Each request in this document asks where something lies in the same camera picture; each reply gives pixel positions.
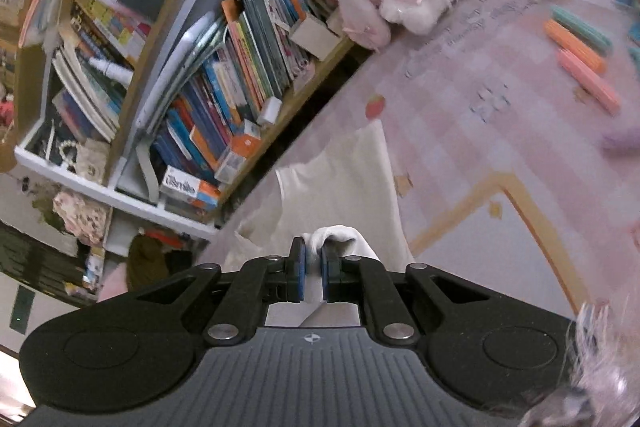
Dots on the flat orange and white box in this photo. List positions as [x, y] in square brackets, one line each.
[240, 152]

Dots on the floral cloth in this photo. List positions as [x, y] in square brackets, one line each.
[82, 217]

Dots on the cream t-shirt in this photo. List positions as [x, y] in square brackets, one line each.
[340, 187]

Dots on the row of books on high shelf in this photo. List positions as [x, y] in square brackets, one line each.
[95, 37]

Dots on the row of colourful books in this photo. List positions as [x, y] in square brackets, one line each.
[235, 92]

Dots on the orange highlighter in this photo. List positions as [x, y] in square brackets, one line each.
[575, 47]

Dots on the pink highlighter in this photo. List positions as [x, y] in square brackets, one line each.
[590, 82]

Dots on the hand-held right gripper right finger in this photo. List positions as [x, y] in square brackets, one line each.
[327, 272]

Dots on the white spray bottle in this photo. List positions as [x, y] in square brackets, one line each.
[112, 72]

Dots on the white and orange toothbrush box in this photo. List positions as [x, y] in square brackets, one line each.
[192, 189]

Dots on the white and wood bookshelf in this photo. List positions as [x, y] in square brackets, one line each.
[150, 57]

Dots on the teal highlighter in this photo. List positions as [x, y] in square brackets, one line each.
[582, 29]

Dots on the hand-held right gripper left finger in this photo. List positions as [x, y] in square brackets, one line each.
[299, 272]

